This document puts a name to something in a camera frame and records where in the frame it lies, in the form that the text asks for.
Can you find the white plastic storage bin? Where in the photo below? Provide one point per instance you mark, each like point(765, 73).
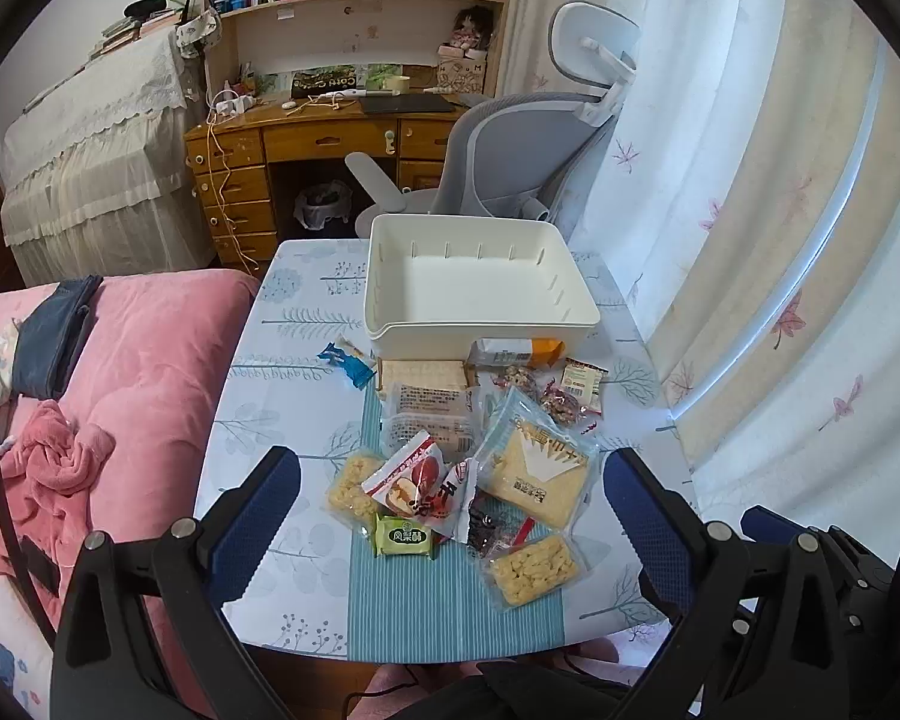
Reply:
point(435, 284)

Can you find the grey office chair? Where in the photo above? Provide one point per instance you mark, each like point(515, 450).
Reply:
point(505, 156)

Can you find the nut cluster packet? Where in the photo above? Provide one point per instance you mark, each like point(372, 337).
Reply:
point(519, 377)
point(563, 408)

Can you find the white red small sachet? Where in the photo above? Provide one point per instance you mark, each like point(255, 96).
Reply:
point(583, 381)

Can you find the red apple snack packet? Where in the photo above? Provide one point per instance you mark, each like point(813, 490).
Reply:
point(406, 481)

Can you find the large yellow cracker bag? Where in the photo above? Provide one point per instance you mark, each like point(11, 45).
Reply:
point(527, 460)

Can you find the white lace covered furniture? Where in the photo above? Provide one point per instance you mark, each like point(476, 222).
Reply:
point(96, 173)

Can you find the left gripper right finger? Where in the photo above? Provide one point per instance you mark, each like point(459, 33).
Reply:
point(705, 578)

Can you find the wooden desk with drawers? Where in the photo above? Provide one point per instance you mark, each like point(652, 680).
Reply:
point(248, 172)

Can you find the puffed rice cake packet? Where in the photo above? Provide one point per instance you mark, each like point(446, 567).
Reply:
point(347, 500)
point(530, 571)

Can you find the floral curtain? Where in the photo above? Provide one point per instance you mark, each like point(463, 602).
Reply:
point(747, 204)

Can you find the brown paper cracker pack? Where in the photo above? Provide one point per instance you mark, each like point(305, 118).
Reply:
point(449, 375)

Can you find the blue candy wrapper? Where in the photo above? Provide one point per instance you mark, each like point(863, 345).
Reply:
point(357, 371)

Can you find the doll on desk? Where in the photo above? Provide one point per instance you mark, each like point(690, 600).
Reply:
point(473, 29)

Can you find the pink quilt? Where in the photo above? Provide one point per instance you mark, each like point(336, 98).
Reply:
point(151, 375)

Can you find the wooden bookshelf with books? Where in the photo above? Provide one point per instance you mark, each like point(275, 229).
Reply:
point(360, 0)

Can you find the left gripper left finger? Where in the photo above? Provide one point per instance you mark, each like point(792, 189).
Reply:
point(107, 663)

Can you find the green candy packet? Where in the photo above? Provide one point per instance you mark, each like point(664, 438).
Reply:
point(398, 536)

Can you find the white orange snack bar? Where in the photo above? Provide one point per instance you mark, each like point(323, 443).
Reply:
point(521, 352)

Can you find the clear pastry packet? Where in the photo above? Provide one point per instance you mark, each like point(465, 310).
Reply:
point(455, 437)
point(408, 399)

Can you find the trash bin with bag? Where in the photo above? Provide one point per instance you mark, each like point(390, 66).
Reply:
point(319, 206)

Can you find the dark blue folded cloth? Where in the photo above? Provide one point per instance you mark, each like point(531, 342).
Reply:
point(51, 339)

